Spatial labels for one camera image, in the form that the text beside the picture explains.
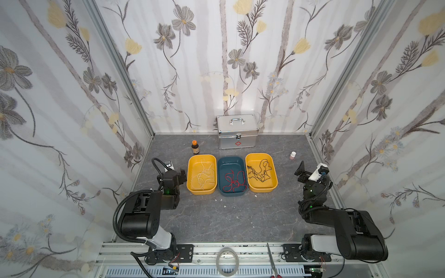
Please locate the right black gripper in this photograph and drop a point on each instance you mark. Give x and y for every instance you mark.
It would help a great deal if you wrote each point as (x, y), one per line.
(306, 175)

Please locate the left yellow plastic bin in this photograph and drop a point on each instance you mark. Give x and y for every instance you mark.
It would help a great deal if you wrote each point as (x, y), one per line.
(202, 174)

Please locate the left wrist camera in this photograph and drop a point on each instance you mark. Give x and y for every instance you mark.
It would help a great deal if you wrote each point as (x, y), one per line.
(169, 165)

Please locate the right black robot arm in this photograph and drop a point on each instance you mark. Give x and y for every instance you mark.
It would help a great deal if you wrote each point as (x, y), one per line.
(356, 236)

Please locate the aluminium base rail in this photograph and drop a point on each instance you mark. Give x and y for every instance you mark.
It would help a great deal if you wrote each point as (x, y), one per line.
(198, 260)

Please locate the yellow plastic bin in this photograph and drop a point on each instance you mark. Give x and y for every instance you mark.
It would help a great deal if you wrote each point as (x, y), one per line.
(202, 174)
(261, 173)

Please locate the brown bottle orange cap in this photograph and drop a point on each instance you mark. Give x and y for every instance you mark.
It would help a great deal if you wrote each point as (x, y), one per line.
(195, 147)

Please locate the teal plastic bin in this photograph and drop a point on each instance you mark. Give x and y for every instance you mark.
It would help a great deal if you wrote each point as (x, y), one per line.
(232, 178)

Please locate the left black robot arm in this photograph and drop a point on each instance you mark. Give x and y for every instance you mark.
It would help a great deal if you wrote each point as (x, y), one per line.
(137, 217)

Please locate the silver metal case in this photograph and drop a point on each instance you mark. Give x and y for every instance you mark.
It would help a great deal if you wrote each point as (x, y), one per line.
(237, 131)

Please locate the right yellow plastic bin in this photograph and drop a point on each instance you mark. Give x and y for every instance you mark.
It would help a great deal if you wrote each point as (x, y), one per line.
(261, 173)

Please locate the grey tape roll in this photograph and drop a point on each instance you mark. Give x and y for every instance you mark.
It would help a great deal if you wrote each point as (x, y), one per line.
(227, 262)

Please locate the red handled scissors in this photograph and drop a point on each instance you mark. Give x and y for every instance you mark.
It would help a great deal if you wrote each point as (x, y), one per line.
(275, 273)

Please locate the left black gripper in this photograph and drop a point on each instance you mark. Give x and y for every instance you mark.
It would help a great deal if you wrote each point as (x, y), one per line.
(179, 175)

